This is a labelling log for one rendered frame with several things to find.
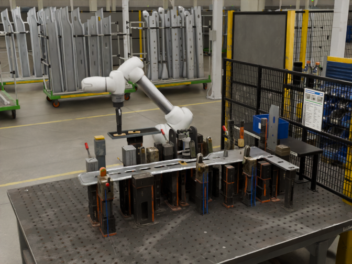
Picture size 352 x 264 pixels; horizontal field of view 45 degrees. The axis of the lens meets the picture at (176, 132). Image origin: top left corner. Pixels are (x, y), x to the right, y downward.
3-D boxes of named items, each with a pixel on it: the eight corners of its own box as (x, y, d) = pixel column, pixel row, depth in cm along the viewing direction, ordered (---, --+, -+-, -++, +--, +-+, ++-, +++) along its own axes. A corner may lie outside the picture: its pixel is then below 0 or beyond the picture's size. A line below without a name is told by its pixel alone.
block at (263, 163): (261, 204, 301) (262, 166, 293) (252, 198, 311) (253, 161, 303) (272, 201, 305) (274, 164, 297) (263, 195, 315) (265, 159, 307)
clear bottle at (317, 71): (315, 89, 322) (317, 63, 317) (309, 88, 328) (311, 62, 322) (321, 88, 325) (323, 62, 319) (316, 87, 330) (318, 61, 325)
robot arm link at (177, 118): (176, 134, 377) (194, 117, 378) (180, 138, 362) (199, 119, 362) (114, 69, 357) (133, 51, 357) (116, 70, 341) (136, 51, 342)
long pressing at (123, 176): (83, 188, 258) (83, 185, 257) (75, 175, 278) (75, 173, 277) (273, 156, 311) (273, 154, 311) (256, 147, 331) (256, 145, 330)
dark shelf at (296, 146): (298, 157, 304) (299, 153, 303) (232, 127, 383) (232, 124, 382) (323, 153, 312) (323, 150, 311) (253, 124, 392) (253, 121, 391)
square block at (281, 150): (278, 195, 316) (282, 148, 306) (272, 190, 323) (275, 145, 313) (287, 193, 319) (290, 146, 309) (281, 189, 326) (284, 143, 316)
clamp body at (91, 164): (89, 213, 289) (86, 163, 279) (86, 207, 299) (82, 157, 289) (103, 210, 293) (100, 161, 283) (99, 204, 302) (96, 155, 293)
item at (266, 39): (291, 178, 531) (303, 10, 476) (282, 180, 525) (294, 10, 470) (228, 149, 644) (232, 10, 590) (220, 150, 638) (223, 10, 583)
